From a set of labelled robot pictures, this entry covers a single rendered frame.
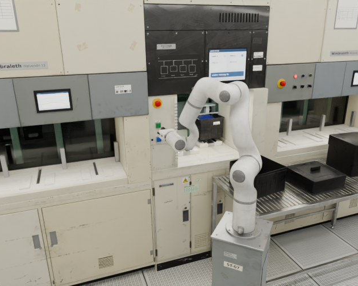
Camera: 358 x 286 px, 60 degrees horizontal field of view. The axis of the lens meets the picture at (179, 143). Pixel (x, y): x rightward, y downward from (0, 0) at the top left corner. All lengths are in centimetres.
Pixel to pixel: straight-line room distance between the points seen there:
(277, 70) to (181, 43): 77
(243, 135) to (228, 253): 64
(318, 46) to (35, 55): 197
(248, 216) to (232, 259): 25
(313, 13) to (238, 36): 63
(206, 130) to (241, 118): 111
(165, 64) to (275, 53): 85
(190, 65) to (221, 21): 35
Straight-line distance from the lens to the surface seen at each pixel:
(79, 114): 199
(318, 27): 266
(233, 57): 224
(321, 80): 273
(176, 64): 207
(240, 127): 152
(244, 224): 172
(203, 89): 156
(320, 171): 238
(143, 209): 231
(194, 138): 174
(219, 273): 186
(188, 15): 210
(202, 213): 251
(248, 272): 179
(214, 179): 234
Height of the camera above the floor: 177
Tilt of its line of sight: 19 degrees down
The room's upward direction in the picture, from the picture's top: 1 degrees counter-clockwise
